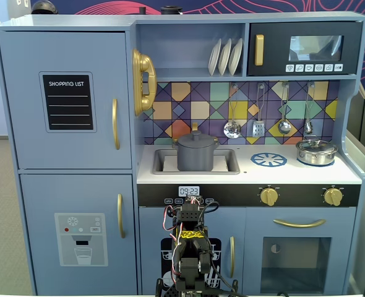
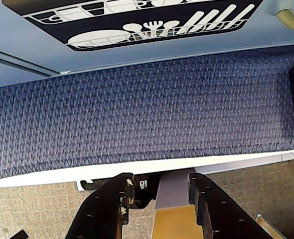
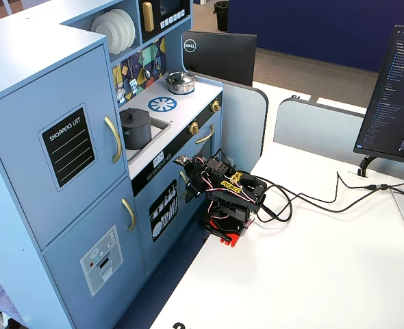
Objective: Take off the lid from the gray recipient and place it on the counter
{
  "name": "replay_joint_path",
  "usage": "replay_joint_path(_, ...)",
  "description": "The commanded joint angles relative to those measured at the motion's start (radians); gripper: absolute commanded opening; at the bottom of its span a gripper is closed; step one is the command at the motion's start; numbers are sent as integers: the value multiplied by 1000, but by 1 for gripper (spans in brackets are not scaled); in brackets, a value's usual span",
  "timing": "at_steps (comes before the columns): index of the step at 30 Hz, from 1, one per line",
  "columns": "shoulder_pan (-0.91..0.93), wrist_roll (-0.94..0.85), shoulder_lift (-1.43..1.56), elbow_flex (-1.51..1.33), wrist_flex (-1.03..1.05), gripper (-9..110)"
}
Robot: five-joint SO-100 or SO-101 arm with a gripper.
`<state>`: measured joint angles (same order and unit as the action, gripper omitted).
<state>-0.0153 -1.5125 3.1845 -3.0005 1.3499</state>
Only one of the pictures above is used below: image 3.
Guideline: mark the dark gray plastic pot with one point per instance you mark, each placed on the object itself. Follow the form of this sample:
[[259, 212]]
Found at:
[[137, 138]]

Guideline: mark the rounded gray desk partition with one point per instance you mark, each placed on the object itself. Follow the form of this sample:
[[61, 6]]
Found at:
[[311, 130], [243, 123]]

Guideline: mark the toy sink basin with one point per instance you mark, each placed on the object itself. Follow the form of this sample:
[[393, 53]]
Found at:
[[157, 132]]

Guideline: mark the black monitor stand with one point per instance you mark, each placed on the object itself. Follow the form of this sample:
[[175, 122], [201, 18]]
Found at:
[[362, 169]]

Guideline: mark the steel ladle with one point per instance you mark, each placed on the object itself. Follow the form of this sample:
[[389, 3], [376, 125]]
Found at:
[[147, 74]]

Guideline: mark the black shopping list board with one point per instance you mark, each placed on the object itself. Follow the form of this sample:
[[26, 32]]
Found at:
[[67, 147]]

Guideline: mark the white toy plate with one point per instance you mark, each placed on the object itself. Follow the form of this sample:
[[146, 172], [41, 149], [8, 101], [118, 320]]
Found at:
[[131, 25], [103, 32], [122, 27]]

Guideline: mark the steel skimmer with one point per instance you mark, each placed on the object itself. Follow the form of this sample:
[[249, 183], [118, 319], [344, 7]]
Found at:
[[120, 94]]

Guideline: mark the black Dell monitor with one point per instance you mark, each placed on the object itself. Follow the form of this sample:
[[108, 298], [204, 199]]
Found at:
[[222, 58]]

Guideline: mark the blue wooden toy kitchen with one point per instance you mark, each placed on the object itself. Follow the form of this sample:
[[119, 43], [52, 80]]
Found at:
[[34, 68]]

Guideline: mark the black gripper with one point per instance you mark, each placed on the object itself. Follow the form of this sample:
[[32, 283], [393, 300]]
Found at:
[[192, 188]]

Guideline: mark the steel slotted spatula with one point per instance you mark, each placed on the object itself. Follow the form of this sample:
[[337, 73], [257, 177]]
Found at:
[[133, 85]]

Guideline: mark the red arm base clamp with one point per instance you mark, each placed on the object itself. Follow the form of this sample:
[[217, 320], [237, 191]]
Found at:
[[231, 240]]

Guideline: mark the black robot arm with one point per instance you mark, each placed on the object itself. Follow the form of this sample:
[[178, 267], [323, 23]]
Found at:
[[236, 202]]

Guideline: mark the monitor showing code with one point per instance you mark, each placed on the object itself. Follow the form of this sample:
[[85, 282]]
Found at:
[[393, 103]]

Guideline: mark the glass and steel pot lid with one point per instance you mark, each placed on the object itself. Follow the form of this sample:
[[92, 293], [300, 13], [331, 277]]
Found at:
[[178, 78]]

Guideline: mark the small wrist camera board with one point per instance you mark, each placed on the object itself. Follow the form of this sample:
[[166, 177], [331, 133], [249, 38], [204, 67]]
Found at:
[[182, 159]]

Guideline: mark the gray pot lid with knob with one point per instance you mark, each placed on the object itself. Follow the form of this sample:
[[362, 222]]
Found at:
[[133, 117]]

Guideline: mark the steel serving spoon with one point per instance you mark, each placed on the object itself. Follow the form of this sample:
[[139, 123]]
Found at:
[[157, 66]]

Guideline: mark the gold stove knob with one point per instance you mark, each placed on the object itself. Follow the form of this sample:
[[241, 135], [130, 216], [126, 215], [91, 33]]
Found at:
[[194, 128], [216, 106]]

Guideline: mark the black curved object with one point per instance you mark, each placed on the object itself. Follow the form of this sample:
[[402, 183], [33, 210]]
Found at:
[[178, 325]]

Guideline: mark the black trash bin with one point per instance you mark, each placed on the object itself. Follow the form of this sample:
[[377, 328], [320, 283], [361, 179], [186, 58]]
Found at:
[[221, 17]]

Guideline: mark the shiny steel pot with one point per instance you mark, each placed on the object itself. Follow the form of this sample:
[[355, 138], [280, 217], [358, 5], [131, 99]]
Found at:
[[181, 88]]

